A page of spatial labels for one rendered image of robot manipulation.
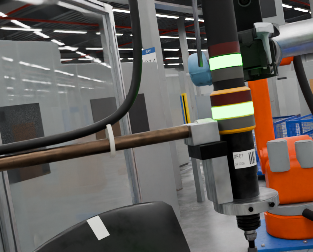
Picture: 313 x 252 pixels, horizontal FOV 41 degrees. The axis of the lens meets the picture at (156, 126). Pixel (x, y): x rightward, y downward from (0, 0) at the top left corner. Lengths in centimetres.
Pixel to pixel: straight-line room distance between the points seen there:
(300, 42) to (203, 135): 60
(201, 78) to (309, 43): 26
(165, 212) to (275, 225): 392
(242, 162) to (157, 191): 462
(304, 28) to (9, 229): 88
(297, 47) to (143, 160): 398
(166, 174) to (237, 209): 476
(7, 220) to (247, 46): 78
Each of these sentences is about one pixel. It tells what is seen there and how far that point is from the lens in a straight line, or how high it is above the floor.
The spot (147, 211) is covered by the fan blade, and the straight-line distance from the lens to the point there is 58.
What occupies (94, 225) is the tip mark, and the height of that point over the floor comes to 144.
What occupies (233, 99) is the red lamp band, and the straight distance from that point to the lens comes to 43.
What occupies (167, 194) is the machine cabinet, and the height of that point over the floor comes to 45.
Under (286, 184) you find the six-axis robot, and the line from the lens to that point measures 436.
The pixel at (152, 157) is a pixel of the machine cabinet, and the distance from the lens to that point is 499.
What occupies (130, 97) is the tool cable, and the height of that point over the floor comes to 159.
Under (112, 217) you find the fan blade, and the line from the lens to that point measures 56.
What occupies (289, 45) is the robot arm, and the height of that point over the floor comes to 166.
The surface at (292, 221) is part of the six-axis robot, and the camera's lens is 440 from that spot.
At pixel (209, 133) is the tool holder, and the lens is 43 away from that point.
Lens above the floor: 158
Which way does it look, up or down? 3 degrees down
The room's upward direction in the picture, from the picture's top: 9 degrees counter-clockwise
